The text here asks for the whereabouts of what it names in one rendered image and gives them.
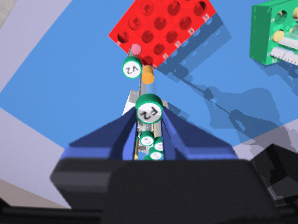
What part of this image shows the red tube rack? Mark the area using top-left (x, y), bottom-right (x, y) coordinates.
top-left (108, 0), bottom-right (216, 70)

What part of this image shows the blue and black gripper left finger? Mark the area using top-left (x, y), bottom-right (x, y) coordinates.
top-left (59, 106), bottom-right (138, 160)

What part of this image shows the green tube rack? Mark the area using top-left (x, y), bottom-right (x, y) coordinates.
top-left (249, 0), bottom-right (298, 65)

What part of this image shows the blue flat mat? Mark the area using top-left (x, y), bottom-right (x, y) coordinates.
top-left (0, 0), bottom-right (298, 149)

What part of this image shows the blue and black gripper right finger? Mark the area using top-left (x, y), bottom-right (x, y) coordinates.
top-left (161, 106), bottom-right (239, 160)

